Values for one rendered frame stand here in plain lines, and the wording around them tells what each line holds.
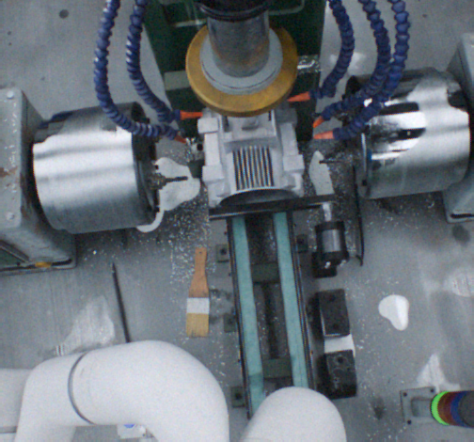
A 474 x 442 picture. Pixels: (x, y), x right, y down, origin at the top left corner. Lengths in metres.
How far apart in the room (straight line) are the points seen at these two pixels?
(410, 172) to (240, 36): 0.48
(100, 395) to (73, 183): 0.58
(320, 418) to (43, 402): 0.33
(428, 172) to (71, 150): 0.66
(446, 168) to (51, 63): 1.04
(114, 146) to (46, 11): 0.73
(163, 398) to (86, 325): 0.87
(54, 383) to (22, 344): 0.76
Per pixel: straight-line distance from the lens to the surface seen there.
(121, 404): 0.70
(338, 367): 1.40
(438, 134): 1.23
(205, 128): 1.29
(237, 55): 0.95
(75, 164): 1.22
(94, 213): 1.25
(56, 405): 0.81
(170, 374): 0.67
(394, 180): 1.25
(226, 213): 1.27
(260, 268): 1.43
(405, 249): 1.52
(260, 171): 1.23
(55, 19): 1.83
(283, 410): 0.73
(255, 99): 1.02
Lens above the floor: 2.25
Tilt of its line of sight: 73 degrees down
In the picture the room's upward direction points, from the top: 11 degrees counter-clockwise
